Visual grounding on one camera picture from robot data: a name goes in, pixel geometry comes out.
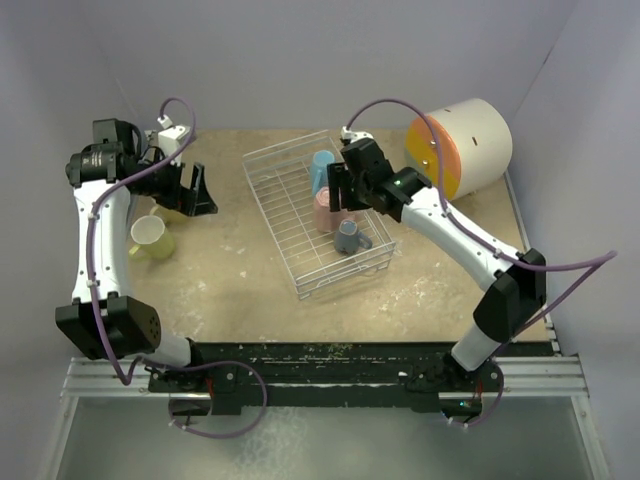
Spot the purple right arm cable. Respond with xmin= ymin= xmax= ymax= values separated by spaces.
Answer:
xmin=345 ymin=98 xmax=618 ymax=429

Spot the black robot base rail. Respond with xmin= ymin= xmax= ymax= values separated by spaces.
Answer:
xmin=149 ymin=342 xmax=504 ymax=417

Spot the white wire dish rack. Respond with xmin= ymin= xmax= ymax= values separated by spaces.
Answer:
xmin=243 ymin=130 xmax=395 ymax=300

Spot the light blue mug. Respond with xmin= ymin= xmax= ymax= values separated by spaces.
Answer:
xmin=309 ymin=150 xmax=335 ymax=197

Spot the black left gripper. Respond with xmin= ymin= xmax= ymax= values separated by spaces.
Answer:
xmin=131 ymin=150 xmax=217 ymax=217

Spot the pale yellow round mug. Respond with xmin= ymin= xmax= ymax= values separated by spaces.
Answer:
xmin=149 ymin=204 xmax=188 ymax=225

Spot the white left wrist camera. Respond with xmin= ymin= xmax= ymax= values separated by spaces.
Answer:
xmin=157 ymin=115 xmax=192 ymax=166

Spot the pink faceted mug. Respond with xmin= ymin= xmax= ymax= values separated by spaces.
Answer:
xmin=313 ymin=186 xmax=356 ymax=234

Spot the round cream drawer cabinet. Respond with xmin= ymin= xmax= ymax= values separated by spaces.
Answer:
xmin=404 ymin=98 xmax=513 ymax=201

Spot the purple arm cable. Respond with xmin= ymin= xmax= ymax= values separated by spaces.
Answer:
xmin=87 ymin=97 xmax=269 ymax=440
xmin=345 ymin=98 xmax=618 ymax=429

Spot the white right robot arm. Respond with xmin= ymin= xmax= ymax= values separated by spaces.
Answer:
xmin=327 ymin=137 xmax=547 ymax=391

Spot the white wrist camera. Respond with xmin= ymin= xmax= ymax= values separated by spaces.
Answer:
xmin=340 ymin=126 xmax=373 ymax=146
xmin=157 ymin=115 xmax=192 ymax=166

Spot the yellow-green faceted mug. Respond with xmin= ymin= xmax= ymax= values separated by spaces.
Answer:
xmin=128 ymin=215 xmax=175 ymax=260

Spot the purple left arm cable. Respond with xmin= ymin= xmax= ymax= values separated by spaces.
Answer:
xmin=87 ymin=97 xmax=269 ymax=440

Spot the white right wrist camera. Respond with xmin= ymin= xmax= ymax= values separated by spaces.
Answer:
xmin=340 ymin=126 xmax=373 ymax=146

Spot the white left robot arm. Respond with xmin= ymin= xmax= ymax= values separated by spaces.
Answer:
xmin=55 ymin=118 xmax=218 ymax=392

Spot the aluminium frame rail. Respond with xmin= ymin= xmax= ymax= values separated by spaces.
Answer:
xmin=37 ymin=356 xmax=611 ymax=479

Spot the grey-blue small mug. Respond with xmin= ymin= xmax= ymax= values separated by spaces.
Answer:
xmin=334 ymin=219 xmax=373 ymax=255

